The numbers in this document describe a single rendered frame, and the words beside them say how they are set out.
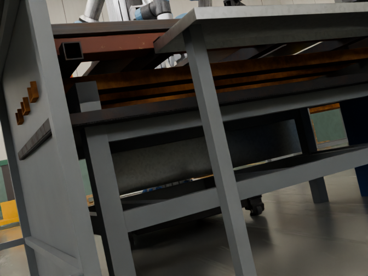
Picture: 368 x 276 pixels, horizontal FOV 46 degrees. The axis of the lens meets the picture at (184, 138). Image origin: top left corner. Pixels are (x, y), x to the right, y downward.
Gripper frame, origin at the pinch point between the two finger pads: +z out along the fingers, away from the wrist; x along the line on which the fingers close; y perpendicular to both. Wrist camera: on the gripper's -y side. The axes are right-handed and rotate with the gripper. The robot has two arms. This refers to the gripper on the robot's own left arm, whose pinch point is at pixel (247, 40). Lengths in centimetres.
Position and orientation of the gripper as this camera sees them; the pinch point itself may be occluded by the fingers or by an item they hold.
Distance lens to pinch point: 203.2
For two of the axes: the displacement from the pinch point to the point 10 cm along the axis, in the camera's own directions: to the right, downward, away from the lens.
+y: -8.7, 1.7, -4.6
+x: 4.4, -1.4, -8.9
